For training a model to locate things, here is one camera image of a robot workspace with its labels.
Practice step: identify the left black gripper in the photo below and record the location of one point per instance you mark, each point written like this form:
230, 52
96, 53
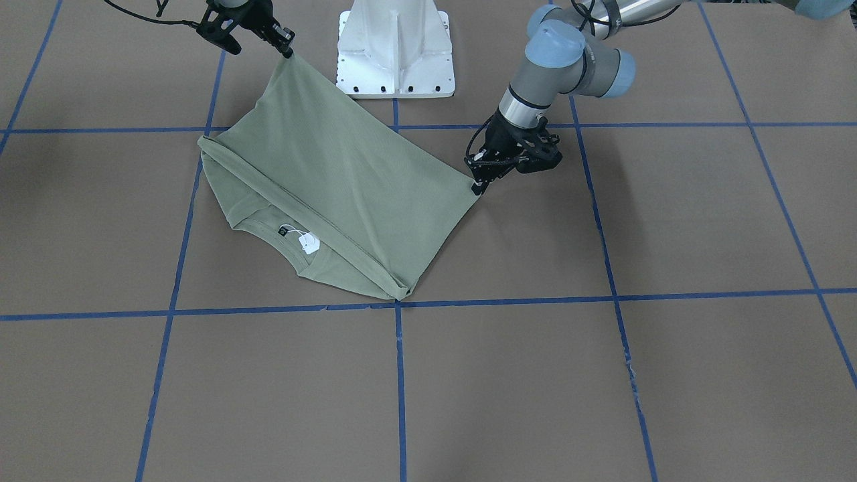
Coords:
499, 138

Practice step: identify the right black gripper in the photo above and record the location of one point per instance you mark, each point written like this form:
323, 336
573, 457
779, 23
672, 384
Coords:
256, 15

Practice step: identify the olive green t-shirt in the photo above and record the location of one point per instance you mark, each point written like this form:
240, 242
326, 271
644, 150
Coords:
307, 155

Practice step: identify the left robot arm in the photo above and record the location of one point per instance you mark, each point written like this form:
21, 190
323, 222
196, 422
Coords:
565, 55

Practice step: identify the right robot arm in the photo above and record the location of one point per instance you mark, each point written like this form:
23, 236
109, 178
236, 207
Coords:
222, 17

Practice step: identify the white paper garment tag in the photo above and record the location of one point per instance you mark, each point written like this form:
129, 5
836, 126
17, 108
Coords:
308, 241

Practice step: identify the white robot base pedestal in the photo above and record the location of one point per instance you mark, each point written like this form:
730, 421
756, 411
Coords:
395, 49

